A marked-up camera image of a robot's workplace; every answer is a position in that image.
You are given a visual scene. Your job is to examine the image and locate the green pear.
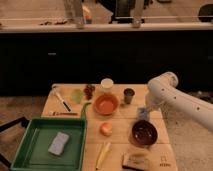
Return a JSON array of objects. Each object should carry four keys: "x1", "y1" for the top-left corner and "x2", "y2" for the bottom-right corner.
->
[{"x1": 71, "y1": 89, "x2": 83, "y2": 104}]

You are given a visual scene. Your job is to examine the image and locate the white plastic cup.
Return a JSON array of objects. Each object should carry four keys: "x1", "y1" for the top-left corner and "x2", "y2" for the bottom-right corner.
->
[{"x1": 101, "y1": 78, "x2": 114, "y2": 93}]

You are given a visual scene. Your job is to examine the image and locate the metal cup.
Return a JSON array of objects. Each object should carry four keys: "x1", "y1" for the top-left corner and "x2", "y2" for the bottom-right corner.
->
[{"x1": 124, "y1": 88, "x2": 135, "y2": 104}]

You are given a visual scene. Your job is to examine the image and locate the brown scrub brush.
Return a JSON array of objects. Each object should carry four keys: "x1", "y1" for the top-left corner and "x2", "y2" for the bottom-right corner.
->
[{"x1": 122, "y1": 153, "x2": 150, "y2": 171}]

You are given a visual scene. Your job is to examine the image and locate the light blue towel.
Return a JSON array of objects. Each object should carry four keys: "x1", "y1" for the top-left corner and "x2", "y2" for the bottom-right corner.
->
[{"x1": 137, "y1": 107, "x2": 150, "y2": 121}]

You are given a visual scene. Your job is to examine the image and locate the green plastic tray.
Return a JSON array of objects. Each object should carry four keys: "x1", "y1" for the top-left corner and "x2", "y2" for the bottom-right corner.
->
[{"x1": 10, "y1": 118, "x2": 87, "y2": 171}]

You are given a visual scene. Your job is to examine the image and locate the yellow corn cob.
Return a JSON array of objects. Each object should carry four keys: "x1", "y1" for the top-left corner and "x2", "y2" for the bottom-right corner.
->
[{"x1": 95, "y1": 142, "x2": 111, "y2": 170}]

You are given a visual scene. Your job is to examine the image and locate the black handled knife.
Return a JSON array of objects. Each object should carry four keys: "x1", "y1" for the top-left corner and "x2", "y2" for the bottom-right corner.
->
[{"x1": 52, "y1": 86, "x2": 71, "y2": 112}]

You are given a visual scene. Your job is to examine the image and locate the black chair frame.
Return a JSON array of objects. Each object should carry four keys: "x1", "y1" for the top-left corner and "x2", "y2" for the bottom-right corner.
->
[{"x1": 0, "y1": 116, "x2": 30, "y2": 169}]

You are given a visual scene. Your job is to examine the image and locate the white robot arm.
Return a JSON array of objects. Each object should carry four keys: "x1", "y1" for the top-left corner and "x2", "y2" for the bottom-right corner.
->
[{"x1": 147, "y1": 72, "x2": 213, "y2": 133}]

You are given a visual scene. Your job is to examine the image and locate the orange bowl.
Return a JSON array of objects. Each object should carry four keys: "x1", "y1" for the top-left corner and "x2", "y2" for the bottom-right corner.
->
[{"x1": 93, "y1": 93, "x2": 119, "y2": 116}]

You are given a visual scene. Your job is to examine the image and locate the wooden handled utensil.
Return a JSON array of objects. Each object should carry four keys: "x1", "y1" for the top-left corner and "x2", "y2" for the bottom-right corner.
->
[{"x1": 48, "y1": 111, "x2": 78, "y2": 116}]

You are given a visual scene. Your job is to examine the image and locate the orange peach fruit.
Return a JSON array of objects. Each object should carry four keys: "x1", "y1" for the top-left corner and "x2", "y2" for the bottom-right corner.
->
[{"x1": 100, "y1": 122, "x2": 112, "y2": 136}]

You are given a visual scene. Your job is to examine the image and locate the dark purple bowl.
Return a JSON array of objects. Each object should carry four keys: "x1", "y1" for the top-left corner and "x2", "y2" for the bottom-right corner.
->
[{"x1": 132, "y1": 120, "x2": 158, "y2": 145}]

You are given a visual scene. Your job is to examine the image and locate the bunch of dark grapes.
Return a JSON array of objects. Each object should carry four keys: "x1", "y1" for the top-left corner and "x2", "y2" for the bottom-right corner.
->
[{"x1": 84, "y1": 84, "x2": 95, "y2": 100}]

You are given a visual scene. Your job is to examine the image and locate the grey sponge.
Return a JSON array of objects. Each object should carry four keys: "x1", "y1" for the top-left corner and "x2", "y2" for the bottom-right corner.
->
[{"x1": 48, "y1": 132, "x2": 69, "y2": 156}]

